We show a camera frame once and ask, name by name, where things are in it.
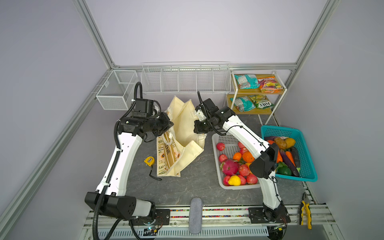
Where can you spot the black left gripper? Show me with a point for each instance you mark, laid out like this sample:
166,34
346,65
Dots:
167,124

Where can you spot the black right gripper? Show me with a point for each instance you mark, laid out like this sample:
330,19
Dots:
198,129

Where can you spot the cream floral tote bag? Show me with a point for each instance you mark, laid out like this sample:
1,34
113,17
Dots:
179,146

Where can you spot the yellow lemon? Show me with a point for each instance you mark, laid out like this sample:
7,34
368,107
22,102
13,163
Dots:
234,181

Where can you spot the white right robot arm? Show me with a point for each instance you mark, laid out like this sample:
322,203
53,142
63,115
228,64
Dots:
223,121

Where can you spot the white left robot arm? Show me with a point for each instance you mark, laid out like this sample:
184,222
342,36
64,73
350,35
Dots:
110,198

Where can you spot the teal snack bag lower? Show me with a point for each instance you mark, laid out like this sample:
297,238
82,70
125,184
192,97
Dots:
243,104

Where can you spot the teal snack bag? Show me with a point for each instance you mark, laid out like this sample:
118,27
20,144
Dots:
243,104
247,81

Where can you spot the green Fox's candy bag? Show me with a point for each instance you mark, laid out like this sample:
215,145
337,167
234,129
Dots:
261,102

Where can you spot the teal snack bag upper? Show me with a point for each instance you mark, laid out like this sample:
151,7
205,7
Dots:
247,81

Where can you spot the red apple back left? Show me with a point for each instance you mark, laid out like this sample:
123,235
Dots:
220,147

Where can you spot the red apple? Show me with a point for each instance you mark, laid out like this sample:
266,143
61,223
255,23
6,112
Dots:
240,145
251,179
226,180
244,170
222,158
220,147

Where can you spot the white plastic basket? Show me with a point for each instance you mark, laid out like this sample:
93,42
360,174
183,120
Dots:
231,147

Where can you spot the yellow tape measure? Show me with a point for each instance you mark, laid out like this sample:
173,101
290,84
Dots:
150,161

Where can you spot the red apple middle left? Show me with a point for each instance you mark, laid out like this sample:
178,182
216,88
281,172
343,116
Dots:
222,158

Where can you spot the red apple back right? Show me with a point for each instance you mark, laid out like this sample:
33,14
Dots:
240,145

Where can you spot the small orange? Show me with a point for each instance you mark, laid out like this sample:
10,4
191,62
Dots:
237,156

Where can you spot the pink dragon fruit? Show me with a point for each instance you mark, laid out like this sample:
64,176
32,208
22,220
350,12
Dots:
229,167

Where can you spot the red apple front left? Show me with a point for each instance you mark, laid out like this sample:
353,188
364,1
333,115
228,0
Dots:
226,180

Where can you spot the red apple centre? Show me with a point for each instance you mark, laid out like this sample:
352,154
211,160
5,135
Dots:
244,170

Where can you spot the white two-tier wooden shelf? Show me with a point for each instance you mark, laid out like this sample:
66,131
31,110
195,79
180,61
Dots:
258,93

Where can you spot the red apple front right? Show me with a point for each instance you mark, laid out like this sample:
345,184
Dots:
251,179

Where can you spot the grey padded cylinder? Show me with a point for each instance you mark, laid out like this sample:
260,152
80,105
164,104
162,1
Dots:
196,216

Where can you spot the brown potato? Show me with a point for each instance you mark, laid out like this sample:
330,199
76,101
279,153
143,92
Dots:
280,143

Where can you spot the orange carrot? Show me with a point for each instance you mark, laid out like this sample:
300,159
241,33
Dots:
279,157
290,156

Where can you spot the yellow mango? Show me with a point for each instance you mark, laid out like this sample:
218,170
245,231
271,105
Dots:
290,142

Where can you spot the green bell pepper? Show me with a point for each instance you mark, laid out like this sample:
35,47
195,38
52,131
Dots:
283,169

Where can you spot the dark cucumber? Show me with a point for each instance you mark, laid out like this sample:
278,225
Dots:
296,157

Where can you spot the purple eggplant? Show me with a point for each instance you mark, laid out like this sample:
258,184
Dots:
289,163

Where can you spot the teal plastic basket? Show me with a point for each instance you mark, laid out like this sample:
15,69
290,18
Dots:
308,171

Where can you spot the yellow black pliers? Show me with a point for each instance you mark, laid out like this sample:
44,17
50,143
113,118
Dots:
305,211

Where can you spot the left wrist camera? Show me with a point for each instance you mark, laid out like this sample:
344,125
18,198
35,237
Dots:
144,108

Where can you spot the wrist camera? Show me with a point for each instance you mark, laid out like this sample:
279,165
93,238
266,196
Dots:
207,106
144,108

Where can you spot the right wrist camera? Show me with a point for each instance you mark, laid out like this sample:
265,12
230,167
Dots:
207,106

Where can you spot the white wire wall rack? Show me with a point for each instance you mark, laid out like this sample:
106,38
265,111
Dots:
186,77

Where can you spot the white wire cube basket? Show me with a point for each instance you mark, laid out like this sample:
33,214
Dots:
116,93

